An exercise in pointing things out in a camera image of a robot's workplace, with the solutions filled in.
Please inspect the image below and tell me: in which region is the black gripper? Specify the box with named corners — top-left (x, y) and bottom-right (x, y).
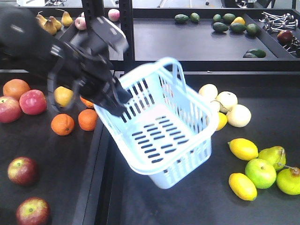
top-left (50, 42), bottom-right (132, 117)

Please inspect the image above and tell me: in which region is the light blue plastic basket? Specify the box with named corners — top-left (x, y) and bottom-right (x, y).
top-left (95, 57), bottom-right (219, 189)

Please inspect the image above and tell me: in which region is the red yellow apple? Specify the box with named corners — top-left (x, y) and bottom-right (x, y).
top-left (7, 157), bottom-right (40, 186)

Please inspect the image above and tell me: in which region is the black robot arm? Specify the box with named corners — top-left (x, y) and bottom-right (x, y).
top-left (0, 7), bottom-right (132, 117)

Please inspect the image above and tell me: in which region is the orange behind red apples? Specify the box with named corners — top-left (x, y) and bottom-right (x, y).
top-left (3, 79), bottom-right (31, 100)

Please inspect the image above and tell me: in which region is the large orange right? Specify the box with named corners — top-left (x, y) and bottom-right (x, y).
top-left (80, 96), bottom-right (94, 108)

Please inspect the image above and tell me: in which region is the mandarin right of pair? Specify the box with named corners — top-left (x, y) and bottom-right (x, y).
top-left (78, 109), bottom-right (98, 131)

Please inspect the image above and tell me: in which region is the mandarin of pair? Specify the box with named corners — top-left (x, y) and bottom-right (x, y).
top-left (51, 113), bottom-right (75, 136)
top-left (78, 109), bottom-right (98, 131)

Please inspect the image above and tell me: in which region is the yellow green apple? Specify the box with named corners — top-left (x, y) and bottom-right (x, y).
top-left (54, 86), bottom-right (73, 107)

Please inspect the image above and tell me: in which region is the mandarin left of pair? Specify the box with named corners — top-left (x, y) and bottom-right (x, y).
top-left (51, 113), bottom-right (75, 136)

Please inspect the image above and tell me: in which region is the plain red apple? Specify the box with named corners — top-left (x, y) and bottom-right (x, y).
top-left (19, 89), bottom-right (47, 115)

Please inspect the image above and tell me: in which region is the pink apple front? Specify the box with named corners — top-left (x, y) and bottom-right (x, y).
top-left (75, 16), bottom-right (87, 30)

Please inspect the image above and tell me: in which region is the pink apple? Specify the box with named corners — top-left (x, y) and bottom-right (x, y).
top-left (108, 8), bottom-right (120, 22)
top-left (75, 16), bottom-right (87, 30)

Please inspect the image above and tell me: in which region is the pink apple right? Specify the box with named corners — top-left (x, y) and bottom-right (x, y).
top-left (108, 8), bottom-right (120, 22)

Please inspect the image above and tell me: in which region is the black wooden produce display stand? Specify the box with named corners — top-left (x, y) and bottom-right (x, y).
top-left (0, 107), bottom-right (109, 225)

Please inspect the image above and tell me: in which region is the brown pear long stem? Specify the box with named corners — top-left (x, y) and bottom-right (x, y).
top-left (56, 8), bottom-right (73, 27)

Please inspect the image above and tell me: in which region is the brown pear middle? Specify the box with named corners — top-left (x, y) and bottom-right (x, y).
top-left (49, 16), bottom-right (62, 31)

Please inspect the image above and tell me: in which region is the white melon back middle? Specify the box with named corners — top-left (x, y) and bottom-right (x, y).
top-left (198, 83), bottom-right (218, 99)

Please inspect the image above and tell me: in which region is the white melon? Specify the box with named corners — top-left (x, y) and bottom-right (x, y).
top-left (226, 104), bottom-right (252, 128)
top-left (210, 99), bottom-right (220, 112)
top-left (198, 83), bottom-right (218, 99)
top-left (216, 91), bottom-right (238, 113)

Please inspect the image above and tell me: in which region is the brown pear front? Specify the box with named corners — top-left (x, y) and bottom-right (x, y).
top-left (44, 20), bottom-right (57, 35)

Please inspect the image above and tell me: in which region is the white melon centre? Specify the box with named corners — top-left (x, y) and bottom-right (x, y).
top-left (210, 99), bottom-right (220, 112)

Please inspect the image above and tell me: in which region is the avocado far left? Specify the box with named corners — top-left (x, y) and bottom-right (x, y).
top-left (174, 14), bottom-right (189, 24)

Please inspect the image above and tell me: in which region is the red apple with stem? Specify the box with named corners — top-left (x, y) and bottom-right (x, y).
top-left (0, 96), bottom-right (22, 123)

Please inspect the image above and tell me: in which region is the brown pear left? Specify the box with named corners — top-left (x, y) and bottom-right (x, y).
top-left (36, 11), bottom-right (47, 27)

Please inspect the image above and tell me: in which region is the yellow lemon by melons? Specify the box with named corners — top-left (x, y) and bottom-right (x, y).
top-left (216, 112), bottom-right (228, 131)

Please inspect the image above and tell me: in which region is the white melon back right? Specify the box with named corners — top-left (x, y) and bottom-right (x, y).
top-left (216, 91), bottom-right (238, 113)

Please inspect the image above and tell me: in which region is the white melon front right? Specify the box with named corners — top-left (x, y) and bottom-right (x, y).
top-left (226, 104), bottom-right (252, 128)

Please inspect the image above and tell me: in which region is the avocado front left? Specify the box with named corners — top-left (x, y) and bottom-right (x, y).
top-left (212, 22), bottom-right (228, 33)

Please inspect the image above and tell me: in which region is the avocado small round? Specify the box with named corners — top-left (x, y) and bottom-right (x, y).
top-left (213, 14), bottom-right (222, 23)

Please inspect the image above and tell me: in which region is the yellow lemon upper right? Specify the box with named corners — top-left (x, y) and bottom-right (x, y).
top-left (228, 138), bottom-right (258, 161)

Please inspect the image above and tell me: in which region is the dark red apple lowest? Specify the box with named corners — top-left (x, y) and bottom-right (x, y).
top-left (16, 197), bottom-right (51, 225)

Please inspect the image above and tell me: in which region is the avocado back right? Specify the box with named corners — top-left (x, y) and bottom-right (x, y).
top-left (222, 13), bottom-right (236, 24)

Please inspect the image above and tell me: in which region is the avocado front centre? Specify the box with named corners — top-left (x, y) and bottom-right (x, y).
top-left (230, 22), bottom-right (247, 33)

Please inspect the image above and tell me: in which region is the avocado pair lower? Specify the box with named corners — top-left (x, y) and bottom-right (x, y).
top-left (243, 48), bottom-right (266, 58)

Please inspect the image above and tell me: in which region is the yellow mango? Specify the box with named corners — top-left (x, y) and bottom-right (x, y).
top-left (231, 16), bottom-right (246, 25)

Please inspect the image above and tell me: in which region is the avocado front right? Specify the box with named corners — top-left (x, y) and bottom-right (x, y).
top-left (246, 23), bottom-right (260, 37)

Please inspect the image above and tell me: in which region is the yellow lemon lower right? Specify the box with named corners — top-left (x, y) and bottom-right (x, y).
top-left (228, 173), bottom-right (257, 201)

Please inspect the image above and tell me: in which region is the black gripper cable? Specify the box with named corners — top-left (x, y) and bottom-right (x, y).
top-left (46, 56), bottom-right (82, 112)

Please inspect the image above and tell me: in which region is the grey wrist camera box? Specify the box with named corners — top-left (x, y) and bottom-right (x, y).
top-left (71, 16), bottom-right (129, 58)

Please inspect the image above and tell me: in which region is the black shelf upright post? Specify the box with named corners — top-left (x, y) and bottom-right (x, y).
top-left (81, 0), bottom-right (110, 71)

